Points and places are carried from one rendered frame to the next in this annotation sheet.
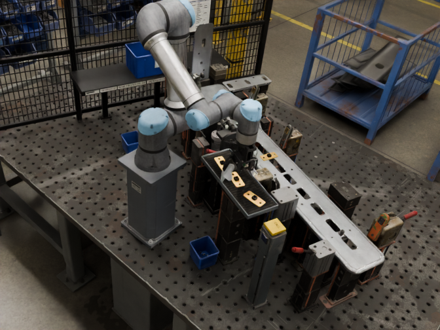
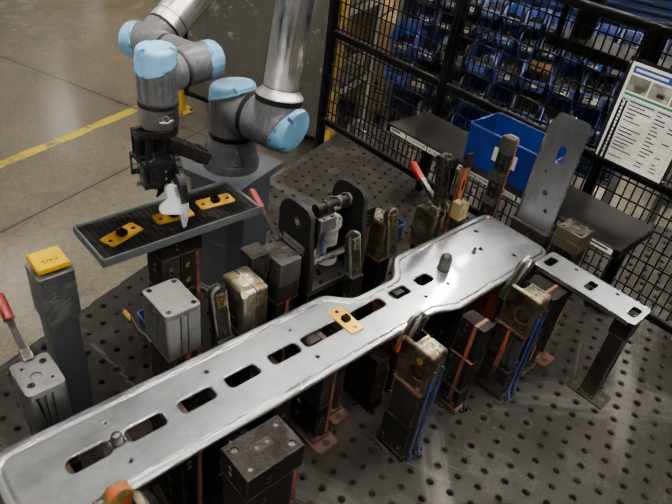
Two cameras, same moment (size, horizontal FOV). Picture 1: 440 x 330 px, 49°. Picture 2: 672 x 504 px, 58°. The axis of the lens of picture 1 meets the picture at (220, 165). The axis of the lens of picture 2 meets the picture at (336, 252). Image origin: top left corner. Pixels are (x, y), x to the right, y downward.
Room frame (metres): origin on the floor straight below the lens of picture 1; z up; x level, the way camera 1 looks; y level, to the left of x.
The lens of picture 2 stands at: (1.54, -1.19, 1.91)
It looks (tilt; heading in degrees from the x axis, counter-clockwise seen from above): 36 degrees down; 77
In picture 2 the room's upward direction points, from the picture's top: 9 degrees clockwise
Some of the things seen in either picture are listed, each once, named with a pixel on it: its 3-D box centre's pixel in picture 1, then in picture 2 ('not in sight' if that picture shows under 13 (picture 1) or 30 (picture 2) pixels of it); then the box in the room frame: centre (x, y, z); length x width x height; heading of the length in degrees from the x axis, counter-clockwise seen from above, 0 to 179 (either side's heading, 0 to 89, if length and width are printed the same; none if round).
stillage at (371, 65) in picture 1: (378, 57); not in sight; (4.11, -1.30, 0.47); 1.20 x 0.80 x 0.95; 143
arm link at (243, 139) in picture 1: (247, 135); (159, 116); (1.41, -0.08, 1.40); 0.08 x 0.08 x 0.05
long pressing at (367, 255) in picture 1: (272, 159); (340, 327); (1.79, -0.24, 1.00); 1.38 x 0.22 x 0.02; 34
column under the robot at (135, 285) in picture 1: (150, 273); not in sight; (1.54, 0.28, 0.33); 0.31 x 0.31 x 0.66; 54
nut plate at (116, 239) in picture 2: (254, 198); (121, 232); (1.33, -0.15, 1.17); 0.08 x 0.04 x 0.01; 51
